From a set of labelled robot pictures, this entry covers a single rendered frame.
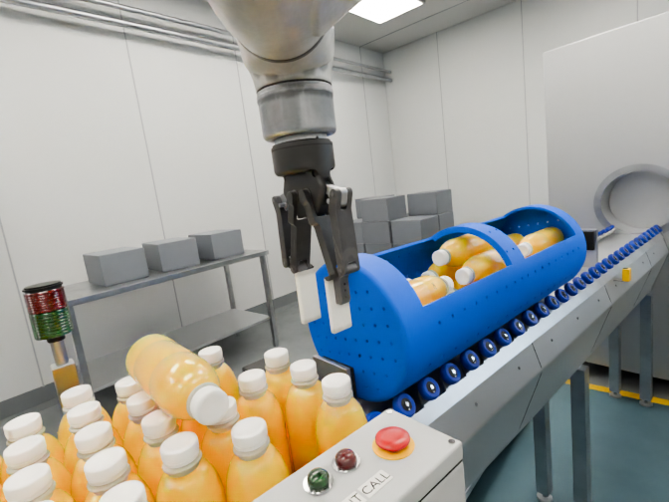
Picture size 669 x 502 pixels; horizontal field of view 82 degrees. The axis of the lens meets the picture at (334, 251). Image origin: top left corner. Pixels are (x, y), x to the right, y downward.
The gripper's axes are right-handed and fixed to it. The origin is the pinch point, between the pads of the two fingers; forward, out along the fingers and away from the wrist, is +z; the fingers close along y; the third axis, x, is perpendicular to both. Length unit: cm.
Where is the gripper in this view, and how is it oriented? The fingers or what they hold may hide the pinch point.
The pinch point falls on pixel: (323, 302)
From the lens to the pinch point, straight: 50.5
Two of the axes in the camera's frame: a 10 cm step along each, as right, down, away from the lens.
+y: -6.5, -0.4, 7.6
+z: 1.2, 9.8, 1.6
